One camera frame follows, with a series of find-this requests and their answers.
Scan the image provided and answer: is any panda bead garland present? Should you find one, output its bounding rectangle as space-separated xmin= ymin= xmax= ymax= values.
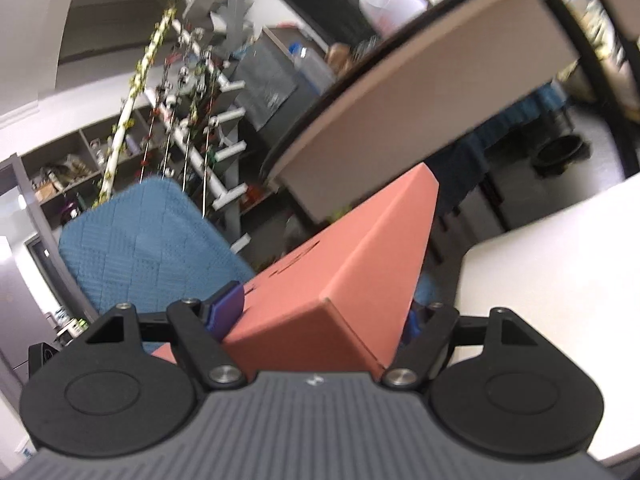
xmin=137 ymin=35 xmax=226 ymax=221

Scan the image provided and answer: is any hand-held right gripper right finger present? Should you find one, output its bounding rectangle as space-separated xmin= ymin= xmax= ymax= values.
xmin=381 ymin=302 xmax=541 ymax=391

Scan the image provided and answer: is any white ladder shelf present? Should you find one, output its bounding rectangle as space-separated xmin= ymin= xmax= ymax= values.
xmin=145 ymin=0 xmax=253 ymax=256

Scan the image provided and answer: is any white domed appliance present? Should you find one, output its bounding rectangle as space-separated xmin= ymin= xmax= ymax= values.
xmin=359 ymin=0 xmax=431 ymax=36

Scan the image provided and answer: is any blue knitted chair cover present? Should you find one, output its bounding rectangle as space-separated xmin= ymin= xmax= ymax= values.
xmin=59 ymin=177 xmax=258 ymax=356

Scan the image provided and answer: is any grey door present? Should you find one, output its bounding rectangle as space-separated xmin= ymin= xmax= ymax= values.
xmin=0 ymin=157 xmax=83 ymax=391

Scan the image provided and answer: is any grey dust cover cloth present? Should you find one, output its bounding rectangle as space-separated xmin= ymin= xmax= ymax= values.
xmin=235 ymin=50 xmax=301 ymax=128

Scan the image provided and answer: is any beige chair with black frame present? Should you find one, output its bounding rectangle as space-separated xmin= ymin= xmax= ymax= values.
xmin=542 ymin=0 xmax=640 ymax=181

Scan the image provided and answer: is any pink box lid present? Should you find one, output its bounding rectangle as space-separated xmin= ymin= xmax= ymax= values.
xmin=150 ymin=164 xmax=441 ymax=376

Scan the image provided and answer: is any white vine-wrapped arch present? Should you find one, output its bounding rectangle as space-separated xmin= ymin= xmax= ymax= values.
xmin=92 ymin=7 xmax=178 ymax=211

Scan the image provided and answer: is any dark-topped beige desk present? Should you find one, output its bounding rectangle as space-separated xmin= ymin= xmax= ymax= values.
xmin=260 ymin=0 xmax=583 ymax=226

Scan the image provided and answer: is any black-lined trash bin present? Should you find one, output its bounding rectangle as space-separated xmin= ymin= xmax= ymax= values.
xmin=530 ymin=134 xmax=593 ymax=178

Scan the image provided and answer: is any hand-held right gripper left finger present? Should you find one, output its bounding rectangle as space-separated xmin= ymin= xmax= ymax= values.
xmin=74 ymin=281 xmax=248 ymax=393

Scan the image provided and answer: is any wall shelf with clutter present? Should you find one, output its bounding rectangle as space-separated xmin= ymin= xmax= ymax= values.
xmin=20 ymin=127 xmax=151 ymax=226

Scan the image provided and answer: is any white low table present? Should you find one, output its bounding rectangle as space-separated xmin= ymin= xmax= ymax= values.
xmin=452 ymin=172 xmax=640 ymax=466

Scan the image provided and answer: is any clear plastic water bottle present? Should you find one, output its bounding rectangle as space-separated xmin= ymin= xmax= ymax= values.
xmin=290 ymin=44 xmax=336 ymax=96

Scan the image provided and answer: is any small brown figurine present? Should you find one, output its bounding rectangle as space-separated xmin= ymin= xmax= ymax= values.
xmin=325 ymin=42 xmax=353 ymax=73

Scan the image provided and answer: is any black wire basket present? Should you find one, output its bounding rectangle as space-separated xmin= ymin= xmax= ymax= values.
xmin=352 ymin=35 xmax=383 ymax=61

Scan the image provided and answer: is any grey refrigerator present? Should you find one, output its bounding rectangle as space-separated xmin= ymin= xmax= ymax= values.
xmin=234 ymin=26 xmax=328 ymax=131

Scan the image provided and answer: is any blue frilled chair cover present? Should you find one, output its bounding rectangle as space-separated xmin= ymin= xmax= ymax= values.
xmin=425 ymin=110 xmax=531 ymax=206
xmin=525 ymin=80 xmax=573 ymax=116

